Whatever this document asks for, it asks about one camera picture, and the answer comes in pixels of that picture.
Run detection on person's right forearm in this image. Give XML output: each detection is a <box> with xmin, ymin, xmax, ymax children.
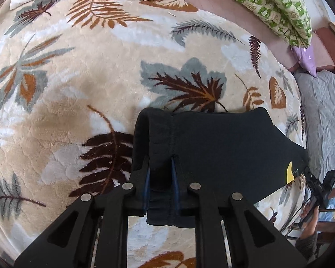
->
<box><xmin>294</xmin><ymin>230</ymin><xmax>320</xmax><ymax>266</ymax></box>

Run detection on purple pillow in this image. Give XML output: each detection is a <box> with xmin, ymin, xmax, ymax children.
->
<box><xmin>292</xmin><ymin>45</ymin><xmax>317</xmax><ymax>78</ymax></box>

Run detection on grey quilted cover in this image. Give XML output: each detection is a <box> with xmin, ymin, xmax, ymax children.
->
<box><xmin>294</xmin><ymin>70</ymin><xmax>335</xmax><ymax>193</ymax></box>

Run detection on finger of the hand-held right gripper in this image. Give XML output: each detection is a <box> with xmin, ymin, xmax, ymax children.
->
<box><xmin>304</xmin><ymin>167</ymin><xmax>324</xmax><ymax>199</ymax></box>

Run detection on pink bed sheet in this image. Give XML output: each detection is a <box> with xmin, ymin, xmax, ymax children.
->
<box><xmin>181</xmin><ymin>0</ymin><xmax>335</xmax><ymax>71</ymax></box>

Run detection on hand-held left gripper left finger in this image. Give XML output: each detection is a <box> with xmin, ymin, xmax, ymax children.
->
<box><xmin>14</xmin><ymin>155</ymin><xmax>151</xmax><ymax>268</ymax></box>

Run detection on black pants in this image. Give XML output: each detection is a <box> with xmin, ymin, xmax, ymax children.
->
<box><xmin>131</xmin><ymin>107</ymin><xmax>309</xmax><ymax>228</ymax></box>

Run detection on leaf print fleece blanket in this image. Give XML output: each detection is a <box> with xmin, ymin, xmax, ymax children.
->
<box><xmin>0</xmin><ymin>0</ymin><xmax>310</xmax><ymax>268</ymax></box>

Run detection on person's right hand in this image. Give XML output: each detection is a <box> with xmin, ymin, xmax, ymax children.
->
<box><xmin>301</xmin><ymin>206</ymin><xmax>320</xmax><ymax>239</ymax></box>

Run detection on green checked folded quilt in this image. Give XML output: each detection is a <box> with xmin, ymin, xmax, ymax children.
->
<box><xmin>190</xmin><ymin>0</ymin><xmax>313</xmax><ymax>48</ymax></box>

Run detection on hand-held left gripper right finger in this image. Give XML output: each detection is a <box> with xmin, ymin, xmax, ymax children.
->
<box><xmin>170</xmin><ymin>156</ymin><xmax>308</xmax><ymax>268</ymax></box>

